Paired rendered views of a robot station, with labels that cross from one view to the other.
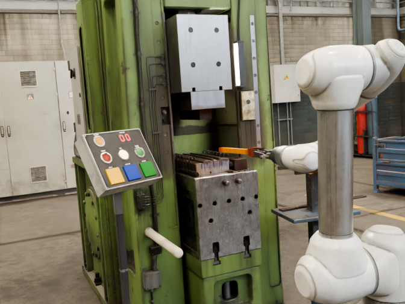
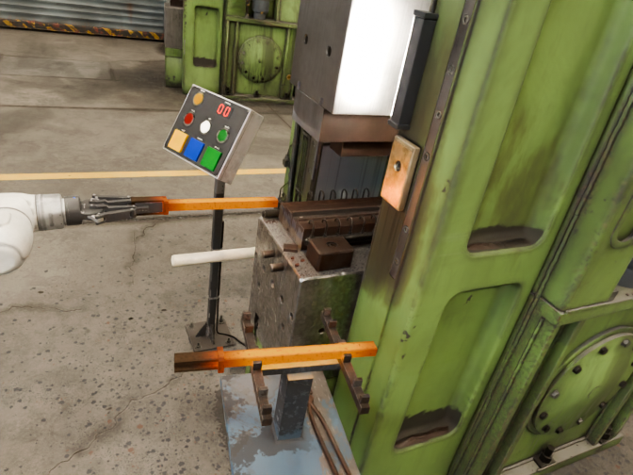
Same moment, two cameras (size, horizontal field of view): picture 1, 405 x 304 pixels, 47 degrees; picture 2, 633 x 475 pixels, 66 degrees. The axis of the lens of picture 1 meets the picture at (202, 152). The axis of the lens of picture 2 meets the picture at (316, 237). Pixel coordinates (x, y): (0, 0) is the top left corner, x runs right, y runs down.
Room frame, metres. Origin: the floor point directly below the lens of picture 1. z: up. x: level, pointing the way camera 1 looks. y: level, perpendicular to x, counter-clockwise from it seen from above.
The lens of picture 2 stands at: (2.48, -1.44, 1.72)
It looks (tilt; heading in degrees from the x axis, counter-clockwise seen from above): 30 degrees down; 85
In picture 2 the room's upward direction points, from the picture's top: 10 degrees clockwise
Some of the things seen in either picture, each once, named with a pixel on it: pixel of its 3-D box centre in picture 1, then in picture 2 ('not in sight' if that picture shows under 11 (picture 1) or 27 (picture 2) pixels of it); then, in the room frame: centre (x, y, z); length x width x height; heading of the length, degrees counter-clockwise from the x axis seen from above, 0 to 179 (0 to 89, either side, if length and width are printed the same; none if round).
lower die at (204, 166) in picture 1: (197, 163); (347, 218); (2.72, 0.04, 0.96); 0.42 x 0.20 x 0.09; 24
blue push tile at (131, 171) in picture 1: (131, 172); (194, 150); (2.14, 0.33, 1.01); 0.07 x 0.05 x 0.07; 139
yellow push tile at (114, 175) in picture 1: (114, 176); (178, 140); (2.06, 0.40, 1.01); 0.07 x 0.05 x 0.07; 139
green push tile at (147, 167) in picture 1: (147, 169); (211, 158); (2.21, 0.27, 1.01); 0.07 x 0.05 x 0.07; 139
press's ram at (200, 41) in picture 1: (196, 57); (396, 31); (2.73, 0.00, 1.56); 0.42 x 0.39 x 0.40; 24
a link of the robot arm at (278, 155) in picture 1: (286, 156); (52, 211); (1.92, -0.35, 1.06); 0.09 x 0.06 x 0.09; 114
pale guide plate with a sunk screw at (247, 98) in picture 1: (247, 105); (398, 172); (2.77, -0.28, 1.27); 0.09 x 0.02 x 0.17; 114
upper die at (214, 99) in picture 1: (192, 101); (368, 115); (2.72, 0.04, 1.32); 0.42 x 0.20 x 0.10; 24
